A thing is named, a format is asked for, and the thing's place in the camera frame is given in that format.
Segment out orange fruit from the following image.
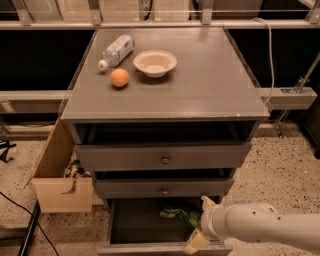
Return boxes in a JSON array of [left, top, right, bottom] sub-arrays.
[[110, 69, 129, 87]]

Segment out black floor cable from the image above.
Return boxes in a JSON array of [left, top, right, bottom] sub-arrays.
[[0, 191, 61, 256]]

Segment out top grey drawer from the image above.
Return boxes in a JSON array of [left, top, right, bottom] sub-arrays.
[[75, 142, 251, 171]]

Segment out snack bags in box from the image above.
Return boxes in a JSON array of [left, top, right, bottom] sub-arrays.
[[64, 153, 91, 178]]

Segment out bottom grey drawer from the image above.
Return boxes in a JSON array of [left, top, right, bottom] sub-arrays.
[[97, 198, 233, 256]]

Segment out cardboard box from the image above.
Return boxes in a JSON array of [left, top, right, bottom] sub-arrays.
[[31, 119, 94, 213]]

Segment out metal railing frame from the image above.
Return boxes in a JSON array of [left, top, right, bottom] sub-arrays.
[[0, 0, 320, 114]]

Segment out grey drawer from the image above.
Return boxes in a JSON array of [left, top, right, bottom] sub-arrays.
[[75, 142, 251, 171], [97, 198, 233, 256], [95, 178, 233, 199]]

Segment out clear plastic water bottle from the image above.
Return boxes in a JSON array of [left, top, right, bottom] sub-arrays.
[[98, 34, 134, 71]]

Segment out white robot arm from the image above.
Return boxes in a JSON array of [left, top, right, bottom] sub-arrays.
[[183, 196, 320, 254]]

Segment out white cable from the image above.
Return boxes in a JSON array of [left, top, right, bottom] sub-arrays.
[[251, 17, 276, 105]]

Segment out white paper bowl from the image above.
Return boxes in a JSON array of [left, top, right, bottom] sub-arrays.
[[133, 50, 177, 78]]

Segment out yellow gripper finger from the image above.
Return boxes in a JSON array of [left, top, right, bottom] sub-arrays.
[[183, 229, 210, 255], [201, 195, 216, 211]]

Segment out green rice chip bag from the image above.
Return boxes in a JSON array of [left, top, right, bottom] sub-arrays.
[[160, 207, 201, 228]]

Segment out grey drawer cabinet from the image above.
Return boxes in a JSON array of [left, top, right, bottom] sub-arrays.
[[61, 27, 269, 188]]

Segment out middle grey drawer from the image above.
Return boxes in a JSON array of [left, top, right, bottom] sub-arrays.
[[95, 178, 233, 199]]

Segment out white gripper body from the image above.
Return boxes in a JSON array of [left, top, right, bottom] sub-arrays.
[[200, 204, 226, 240]]

